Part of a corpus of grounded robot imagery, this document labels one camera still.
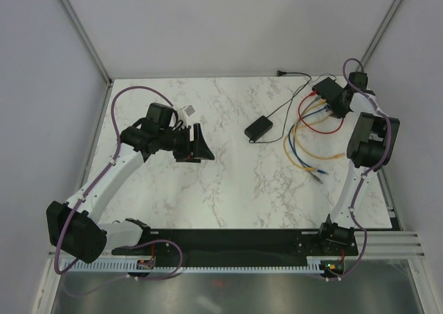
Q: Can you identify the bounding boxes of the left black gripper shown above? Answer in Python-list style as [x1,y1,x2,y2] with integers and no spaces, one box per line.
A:
[159,124,214,164]

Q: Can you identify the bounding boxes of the black network switch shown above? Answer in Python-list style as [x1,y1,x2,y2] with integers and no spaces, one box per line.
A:
[312,77,341,111]

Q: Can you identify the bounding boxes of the red ethernet cable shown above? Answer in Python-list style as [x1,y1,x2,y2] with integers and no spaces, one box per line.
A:
[298,91,344,133]

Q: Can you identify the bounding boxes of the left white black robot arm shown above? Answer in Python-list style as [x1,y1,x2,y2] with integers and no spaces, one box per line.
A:
[46,102,215,264]

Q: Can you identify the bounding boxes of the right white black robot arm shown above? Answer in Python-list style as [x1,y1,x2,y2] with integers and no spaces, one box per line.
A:
[312,71,400,255]

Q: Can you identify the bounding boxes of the black power adapter brick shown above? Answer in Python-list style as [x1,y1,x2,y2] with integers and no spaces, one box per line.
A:
[244,116,273,142]

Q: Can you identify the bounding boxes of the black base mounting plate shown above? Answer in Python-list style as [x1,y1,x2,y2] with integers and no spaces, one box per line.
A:
[111,228,358,268]

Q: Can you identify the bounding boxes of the blue ethernet cable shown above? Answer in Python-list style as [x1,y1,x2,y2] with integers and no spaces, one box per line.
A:
[289,106,328,174]

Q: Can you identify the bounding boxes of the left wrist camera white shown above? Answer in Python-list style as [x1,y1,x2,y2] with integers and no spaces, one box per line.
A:
[177,105,195,127]

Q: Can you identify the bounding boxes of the short yellow ethernet cable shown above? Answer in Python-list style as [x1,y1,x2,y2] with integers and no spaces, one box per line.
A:
[292,99,344,160]

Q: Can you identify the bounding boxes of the thin black power cord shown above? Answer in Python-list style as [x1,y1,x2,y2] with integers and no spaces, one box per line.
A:
[248,70,342,144]

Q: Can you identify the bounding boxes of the grey ethernet cable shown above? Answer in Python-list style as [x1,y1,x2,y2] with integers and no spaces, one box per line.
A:
[299,97,324,183]

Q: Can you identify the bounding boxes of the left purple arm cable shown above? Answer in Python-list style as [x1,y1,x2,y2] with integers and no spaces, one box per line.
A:
[53,85,184,297]

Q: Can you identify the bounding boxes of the right aluminium corner post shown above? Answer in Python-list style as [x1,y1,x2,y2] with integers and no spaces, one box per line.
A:
[359,0,406,69]

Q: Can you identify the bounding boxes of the aluminium corner post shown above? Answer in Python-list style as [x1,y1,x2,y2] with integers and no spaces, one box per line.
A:
[57,0,113,86]
[359,0,406,69]

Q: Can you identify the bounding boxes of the aluminium frame rail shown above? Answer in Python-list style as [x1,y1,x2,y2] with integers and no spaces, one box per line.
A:
[61,231,423,266]

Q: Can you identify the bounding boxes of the white slotted cable duct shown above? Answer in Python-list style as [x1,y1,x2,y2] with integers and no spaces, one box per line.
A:
[69,258,324,274]

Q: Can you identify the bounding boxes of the left aluminium corner post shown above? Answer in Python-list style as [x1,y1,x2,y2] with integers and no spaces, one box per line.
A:
[57,0,113,86]

